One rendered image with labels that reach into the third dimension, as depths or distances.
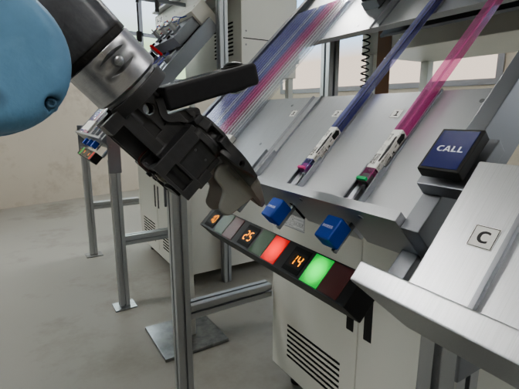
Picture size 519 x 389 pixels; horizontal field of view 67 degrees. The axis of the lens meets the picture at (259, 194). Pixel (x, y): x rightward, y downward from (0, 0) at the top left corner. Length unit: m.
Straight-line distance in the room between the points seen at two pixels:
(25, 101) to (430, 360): 0.39
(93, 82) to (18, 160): 3.68
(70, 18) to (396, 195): 0.35
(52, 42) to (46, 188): 3.93
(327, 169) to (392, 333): 0.46
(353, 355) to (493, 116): 0.69
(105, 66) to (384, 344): 0.75
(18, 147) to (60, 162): 0.37
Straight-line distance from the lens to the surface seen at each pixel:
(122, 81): 0.39
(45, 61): 0.23
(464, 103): 0.50
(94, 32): 0.39
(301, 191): 0.48
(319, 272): 0.43
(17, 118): 0.23
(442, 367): 0.43
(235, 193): 0.46
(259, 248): 0.52
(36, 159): 4.10
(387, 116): 0.55
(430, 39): 1.17
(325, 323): 1.04
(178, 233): 1.01
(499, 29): 1.08
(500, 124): 0.47
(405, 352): 0.88
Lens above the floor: 0.83
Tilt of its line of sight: 12 degrees down
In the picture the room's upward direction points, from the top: straight up
